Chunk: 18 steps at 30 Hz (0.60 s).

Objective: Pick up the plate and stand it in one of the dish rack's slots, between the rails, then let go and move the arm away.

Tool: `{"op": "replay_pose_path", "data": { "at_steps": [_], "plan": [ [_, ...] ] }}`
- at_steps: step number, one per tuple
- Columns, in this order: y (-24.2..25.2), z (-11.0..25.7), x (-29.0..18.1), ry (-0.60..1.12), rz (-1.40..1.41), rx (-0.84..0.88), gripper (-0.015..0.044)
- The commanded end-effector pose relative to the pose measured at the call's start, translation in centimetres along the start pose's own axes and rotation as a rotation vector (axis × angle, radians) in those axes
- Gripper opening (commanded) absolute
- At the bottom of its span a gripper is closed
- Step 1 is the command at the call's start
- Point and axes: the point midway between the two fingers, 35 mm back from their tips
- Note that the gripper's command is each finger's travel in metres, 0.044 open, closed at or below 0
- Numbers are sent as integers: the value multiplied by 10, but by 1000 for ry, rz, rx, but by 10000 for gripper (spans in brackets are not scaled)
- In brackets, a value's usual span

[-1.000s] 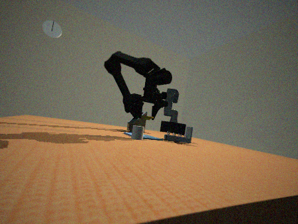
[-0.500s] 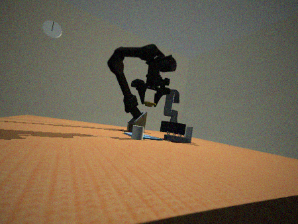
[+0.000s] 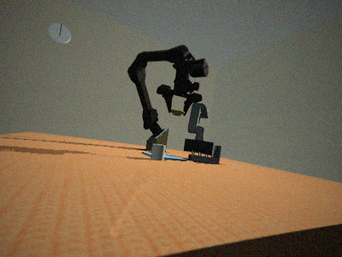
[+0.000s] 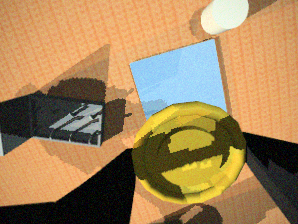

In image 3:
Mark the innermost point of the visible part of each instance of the light blue square mat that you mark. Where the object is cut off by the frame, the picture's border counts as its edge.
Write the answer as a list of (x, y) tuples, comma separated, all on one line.
[(167, 156)]

